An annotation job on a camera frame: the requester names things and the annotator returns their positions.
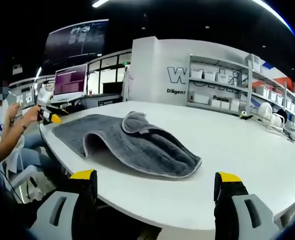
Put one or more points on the ceiling light strip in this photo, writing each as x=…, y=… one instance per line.
x=275, y=12
x=101, y=2

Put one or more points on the white round object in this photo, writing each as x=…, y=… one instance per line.
x=265, y=112

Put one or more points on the white standing desk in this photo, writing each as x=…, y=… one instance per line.
x=105, y=100

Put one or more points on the grey metal shelf rack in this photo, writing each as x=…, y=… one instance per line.
x=189, y=82

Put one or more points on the grey towel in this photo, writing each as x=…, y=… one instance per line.
x=142, y=147

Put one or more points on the row of white storage boxes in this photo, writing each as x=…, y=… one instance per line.
x=196, y=73

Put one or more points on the large dark wall screen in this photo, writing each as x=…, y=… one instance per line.
x=75, y=42

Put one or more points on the person's left hand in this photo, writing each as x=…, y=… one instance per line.
x=32, y=116

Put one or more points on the yellow black tool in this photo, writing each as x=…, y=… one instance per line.
x=245, y=115

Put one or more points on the monitor with purple screen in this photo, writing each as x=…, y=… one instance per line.
x=70, y=80

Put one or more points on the white office chair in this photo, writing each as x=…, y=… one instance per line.
x=25, y=175

